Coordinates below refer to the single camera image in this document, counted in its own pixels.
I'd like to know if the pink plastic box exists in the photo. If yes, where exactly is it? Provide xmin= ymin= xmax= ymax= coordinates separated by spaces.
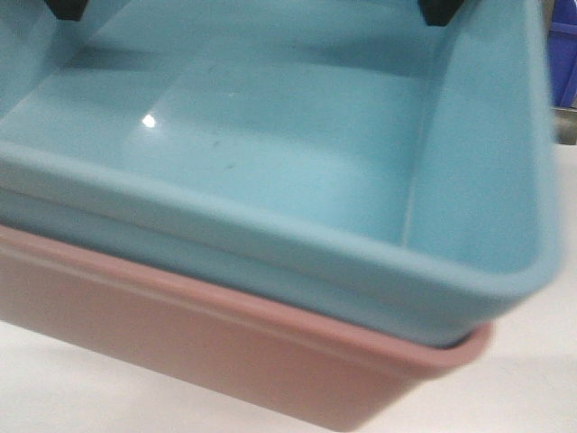
xmin=1 ymin=227 xmax=492 ymax=432

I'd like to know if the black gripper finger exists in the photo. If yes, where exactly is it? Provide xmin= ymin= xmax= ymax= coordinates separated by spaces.
xmin=417 ymin=0 xmax=464 ymax=26
xmin=44 ymin=0 xmax=89 ymax=22

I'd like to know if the light blue plastic box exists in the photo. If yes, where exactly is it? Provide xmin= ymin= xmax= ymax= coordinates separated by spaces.
xmin=1 ymin=1 xmax=559 ymax=346

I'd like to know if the dark blue storage bin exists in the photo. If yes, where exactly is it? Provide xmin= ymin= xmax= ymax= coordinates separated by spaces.
xmin=547 ymin=22 xmax=576 ymax=107

